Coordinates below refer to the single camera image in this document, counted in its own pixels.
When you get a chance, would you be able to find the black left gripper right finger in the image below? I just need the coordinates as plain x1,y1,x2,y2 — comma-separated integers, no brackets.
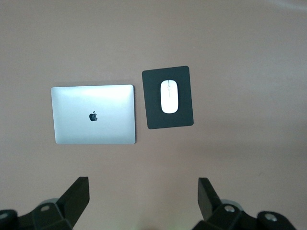
191,177,260,230

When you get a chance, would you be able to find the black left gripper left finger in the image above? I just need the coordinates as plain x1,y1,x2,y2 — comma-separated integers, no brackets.
31,176,90,230

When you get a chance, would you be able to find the white computer mouse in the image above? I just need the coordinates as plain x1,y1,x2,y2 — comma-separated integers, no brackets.
160,80,179,114

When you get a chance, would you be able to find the black mouse pad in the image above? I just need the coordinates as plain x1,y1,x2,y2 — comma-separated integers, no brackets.
142,65,194,130

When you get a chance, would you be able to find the silver laptop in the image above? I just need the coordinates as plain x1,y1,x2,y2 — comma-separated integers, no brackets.
50,84,137,145

